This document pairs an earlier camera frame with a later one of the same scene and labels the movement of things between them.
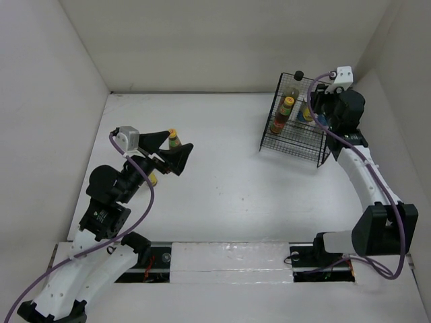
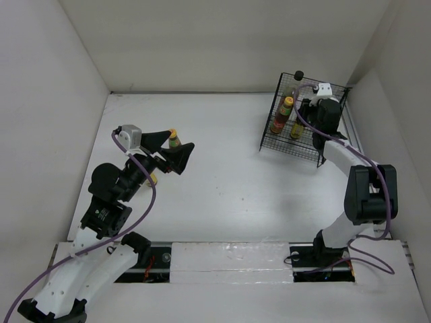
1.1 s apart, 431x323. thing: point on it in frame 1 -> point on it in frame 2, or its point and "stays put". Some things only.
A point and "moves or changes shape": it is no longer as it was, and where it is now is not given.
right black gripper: (318, 96) -> (305, 108)
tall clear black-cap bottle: (293, 90) stays put
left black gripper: (176, 159) stays put
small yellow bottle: (307, 115) moves or changes shape
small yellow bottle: (153, 179) stays put
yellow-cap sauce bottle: (282, 116) stays put
